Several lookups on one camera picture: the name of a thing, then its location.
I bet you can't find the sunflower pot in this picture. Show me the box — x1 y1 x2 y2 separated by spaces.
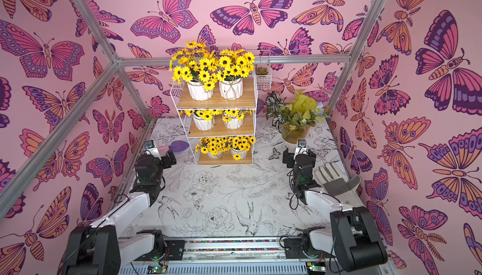
195 137 231 159
229 135 256 161
217 49 255 100
222 109 252 129
184 109 223 131
169 41 218 101

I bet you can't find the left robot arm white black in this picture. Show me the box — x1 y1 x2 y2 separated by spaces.
58 149 176 274

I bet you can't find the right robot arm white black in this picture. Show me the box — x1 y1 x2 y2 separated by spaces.
282 148 389 274

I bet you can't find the purple pink garden trowel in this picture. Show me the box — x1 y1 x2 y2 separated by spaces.
157 140 190 153

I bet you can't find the leafy plant in glass vase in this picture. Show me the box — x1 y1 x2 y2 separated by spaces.
266 91 330 144

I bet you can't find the white grey gardening glove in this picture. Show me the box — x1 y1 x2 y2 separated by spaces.
315 162 364 207

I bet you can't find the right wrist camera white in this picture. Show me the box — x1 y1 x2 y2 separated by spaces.
294 139 308 157

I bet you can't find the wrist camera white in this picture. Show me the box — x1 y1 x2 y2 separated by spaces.
294 139 308 157
144 140 161 158

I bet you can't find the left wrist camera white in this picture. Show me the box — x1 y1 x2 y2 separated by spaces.
144 140 161 158

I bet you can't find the white wire shelf rack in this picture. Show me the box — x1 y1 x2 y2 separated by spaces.
170 63 272 166

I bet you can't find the small succulent in wire basket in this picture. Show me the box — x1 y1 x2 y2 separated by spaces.
255 66 269 76

